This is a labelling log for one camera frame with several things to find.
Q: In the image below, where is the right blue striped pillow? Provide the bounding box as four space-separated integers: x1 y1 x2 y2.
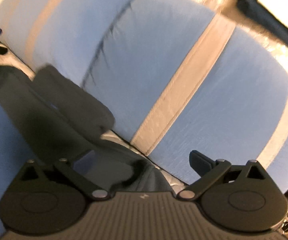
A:
82 0 288 191

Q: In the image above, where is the grey quilted bed cover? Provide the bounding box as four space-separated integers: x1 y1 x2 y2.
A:
100 130 187 193

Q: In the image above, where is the blue striped pillow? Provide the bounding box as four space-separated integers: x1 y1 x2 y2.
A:
0 0 131 85
82 0 288 191

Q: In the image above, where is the left blue striped pillow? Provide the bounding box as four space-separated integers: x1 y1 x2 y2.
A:
0 0 131 85

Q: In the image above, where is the dark blue fleece garment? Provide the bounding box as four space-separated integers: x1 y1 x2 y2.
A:
0 66 171 193

